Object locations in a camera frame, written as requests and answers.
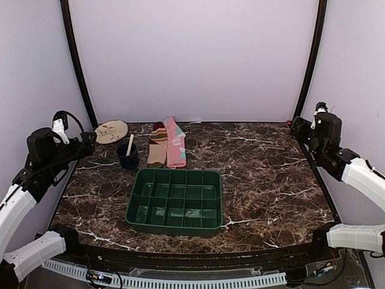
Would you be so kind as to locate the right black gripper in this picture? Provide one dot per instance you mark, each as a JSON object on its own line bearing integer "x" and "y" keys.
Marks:
{"x": 298, "y": 122}

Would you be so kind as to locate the black frame post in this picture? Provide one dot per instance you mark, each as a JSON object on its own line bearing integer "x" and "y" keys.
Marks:
{"x": 313, "y": 55}
{"x": 73, "y": 49}

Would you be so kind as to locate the right black frame post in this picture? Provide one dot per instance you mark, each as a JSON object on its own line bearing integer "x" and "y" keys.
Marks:
{"x": 313, "y": 55}

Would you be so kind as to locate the black front rail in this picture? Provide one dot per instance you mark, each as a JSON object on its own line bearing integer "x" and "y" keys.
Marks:
{"x": 283, "y": 258}

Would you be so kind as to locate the green compartment tray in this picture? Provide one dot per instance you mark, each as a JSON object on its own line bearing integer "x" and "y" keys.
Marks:
{"x": 176, "y": 202}

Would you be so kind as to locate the white slotted cable duct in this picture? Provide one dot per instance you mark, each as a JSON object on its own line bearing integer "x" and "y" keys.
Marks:
{"x": 80, "y": 273}

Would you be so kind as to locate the beige striped sock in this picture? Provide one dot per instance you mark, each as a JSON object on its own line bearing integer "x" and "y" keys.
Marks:
{"x": 158, "y": 144}

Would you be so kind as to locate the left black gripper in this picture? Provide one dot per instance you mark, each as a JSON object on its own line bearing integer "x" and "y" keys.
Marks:
{"x": 88, "y": 148}

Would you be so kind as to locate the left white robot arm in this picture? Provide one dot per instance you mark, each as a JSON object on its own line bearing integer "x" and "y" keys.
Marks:
{"x": 50, "y": 153}

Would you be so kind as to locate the wooden stick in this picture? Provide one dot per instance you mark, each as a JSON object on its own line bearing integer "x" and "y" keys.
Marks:
{"x": 130, "y": 142}

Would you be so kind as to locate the round beige embroidered coaster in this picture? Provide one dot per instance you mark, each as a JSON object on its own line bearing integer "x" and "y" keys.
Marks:
{"x": 110, "y": 132}

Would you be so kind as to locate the dark blue mug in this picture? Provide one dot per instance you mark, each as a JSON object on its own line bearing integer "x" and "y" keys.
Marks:
{"x": 128, "y": 161}

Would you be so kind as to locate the pink patterned sock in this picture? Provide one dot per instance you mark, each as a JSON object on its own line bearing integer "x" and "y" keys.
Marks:
{"x": 176, "y": 153}

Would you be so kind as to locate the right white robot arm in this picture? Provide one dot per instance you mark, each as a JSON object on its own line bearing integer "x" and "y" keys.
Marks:
{"x": 322, "y": 137}

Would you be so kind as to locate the left black frame post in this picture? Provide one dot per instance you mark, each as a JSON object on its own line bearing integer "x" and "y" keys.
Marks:
{"x": 73, "y": 49}

